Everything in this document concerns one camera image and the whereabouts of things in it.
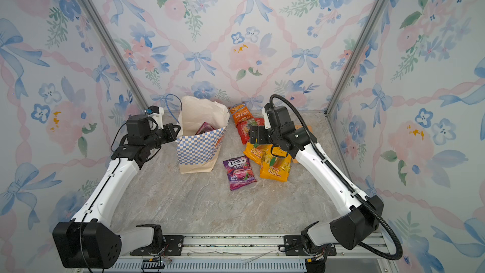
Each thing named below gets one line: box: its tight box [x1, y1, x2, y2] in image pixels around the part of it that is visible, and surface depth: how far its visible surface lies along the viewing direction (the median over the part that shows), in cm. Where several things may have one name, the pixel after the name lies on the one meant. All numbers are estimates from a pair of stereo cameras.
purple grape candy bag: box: [194, 121, 215, 136], surface depth 105 cm
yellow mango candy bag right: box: [259, 153, 292, 182], surface depth 92 cm
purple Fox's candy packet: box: [222, 156, 258, 191], surface depth 94 cm
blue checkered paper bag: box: [176, 95, 230, 174], surface depth 87 cm
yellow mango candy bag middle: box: [243, 142, 273, 165], surface depth 98 cm
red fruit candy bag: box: [236, 117, 265, 145], surface depth 109 cm
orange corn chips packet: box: [228, 103, 254, 126], surface depth 116 cm
